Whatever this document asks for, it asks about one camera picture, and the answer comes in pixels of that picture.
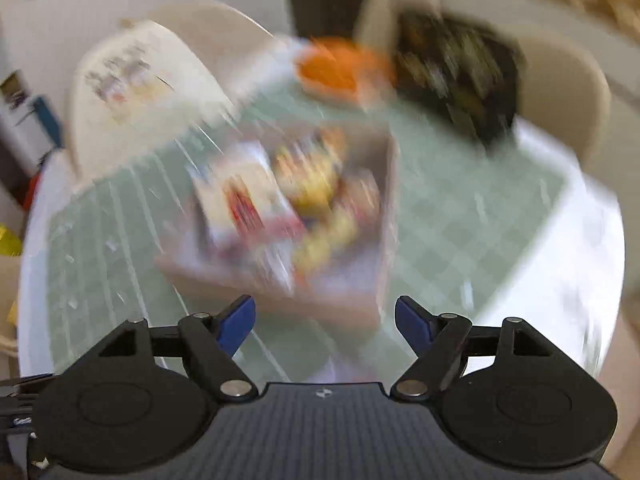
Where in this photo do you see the white snack packet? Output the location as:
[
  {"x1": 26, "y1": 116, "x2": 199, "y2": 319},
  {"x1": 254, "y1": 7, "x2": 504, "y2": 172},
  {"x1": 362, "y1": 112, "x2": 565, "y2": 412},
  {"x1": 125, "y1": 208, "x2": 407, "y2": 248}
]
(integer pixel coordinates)
[{"x1": 191, "y1": 141, "x2": 307, "y2": 292}]

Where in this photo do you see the orange box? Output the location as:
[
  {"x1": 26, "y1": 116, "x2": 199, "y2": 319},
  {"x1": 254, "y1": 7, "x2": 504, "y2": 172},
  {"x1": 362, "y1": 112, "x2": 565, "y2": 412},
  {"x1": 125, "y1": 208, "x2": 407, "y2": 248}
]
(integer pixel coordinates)
[{"x1": 294, "y1": 36, "x2": 397, "y2": 107}]

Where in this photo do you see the cream printed chair cover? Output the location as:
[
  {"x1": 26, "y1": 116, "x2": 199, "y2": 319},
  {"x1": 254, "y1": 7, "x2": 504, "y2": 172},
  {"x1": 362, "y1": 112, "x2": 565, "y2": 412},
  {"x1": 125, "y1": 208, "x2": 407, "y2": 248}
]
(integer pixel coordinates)
[{"x1": 70, "y1": 20, "x2": 237, "y2": 177}]

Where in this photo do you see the yellow bag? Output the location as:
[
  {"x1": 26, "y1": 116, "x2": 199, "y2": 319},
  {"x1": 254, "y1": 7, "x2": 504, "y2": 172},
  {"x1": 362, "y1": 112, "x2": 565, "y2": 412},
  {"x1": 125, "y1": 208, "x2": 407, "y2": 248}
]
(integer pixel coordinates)
[{"x1": 0, "y1": 222, "x2": 24, "y2": 259}]

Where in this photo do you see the wall picture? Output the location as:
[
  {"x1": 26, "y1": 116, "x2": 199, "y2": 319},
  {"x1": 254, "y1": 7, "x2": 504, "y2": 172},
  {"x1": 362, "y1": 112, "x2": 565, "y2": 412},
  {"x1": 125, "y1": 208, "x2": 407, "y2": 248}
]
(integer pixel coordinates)
[{"x1": 0, "y1": 70, "x2": 34, "y2": 112}]

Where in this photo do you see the black gift bag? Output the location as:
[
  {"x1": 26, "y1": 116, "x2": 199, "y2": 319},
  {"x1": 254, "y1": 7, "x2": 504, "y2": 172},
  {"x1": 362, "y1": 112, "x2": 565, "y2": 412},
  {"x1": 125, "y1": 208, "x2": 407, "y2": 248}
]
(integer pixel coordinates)
[{"x1": 389, "y1": 7, "x2": 527, "y2": 152}]

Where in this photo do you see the blue board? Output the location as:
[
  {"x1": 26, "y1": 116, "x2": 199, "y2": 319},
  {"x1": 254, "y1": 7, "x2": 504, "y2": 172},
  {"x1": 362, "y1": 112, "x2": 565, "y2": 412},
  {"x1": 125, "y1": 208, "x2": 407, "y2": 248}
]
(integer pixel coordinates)
[{"x1": 32, "y1": 96, "x2": 66, "y2": 154}]

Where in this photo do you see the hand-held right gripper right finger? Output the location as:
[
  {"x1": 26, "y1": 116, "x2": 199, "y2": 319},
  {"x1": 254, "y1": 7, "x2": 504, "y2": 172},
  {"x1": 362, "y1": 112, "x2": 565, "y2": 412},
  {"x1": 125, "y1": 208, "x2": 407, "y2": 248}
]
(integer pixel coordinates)
[{"x1": 390, "y1": 296, "x2": 556, "y2": 403}]

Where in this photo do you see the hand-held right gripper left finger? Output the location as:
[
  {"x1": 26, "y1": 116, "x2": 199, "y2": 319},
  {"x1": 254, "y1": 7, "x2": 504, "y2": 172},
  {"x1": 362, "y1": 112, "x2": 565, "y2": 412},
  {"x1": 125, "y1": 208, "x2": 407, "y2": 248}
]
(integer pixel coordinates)
[{"x1": 95, "y1": 294, "x2": 258, "y2": 403}]

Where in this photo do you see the beige chair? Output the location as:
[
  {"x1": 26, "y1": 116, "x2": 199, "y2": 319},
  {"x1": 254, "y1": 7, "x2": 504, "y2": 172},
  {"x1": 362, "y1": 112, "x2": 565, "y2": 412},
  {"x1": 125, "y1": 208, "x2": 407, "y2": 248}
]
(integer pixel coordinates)
[
  {"x1": 67, "y1": 0, "x2": 282, "y2": 182},
  {"x1": 354, "y1": 0, "x2": 614, "y2": 172}
]

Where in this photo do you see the pink cardboard box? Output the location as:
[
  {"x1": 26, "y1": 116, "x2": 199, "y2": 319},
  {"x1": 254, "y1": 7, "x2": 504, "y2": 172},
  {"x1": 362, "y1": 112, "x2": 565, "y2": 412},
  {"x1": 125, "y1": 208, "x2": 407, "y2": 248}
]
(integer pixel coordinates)
[{"x1": 154, "y1": 119, "x2": 402, "y2": 332}]

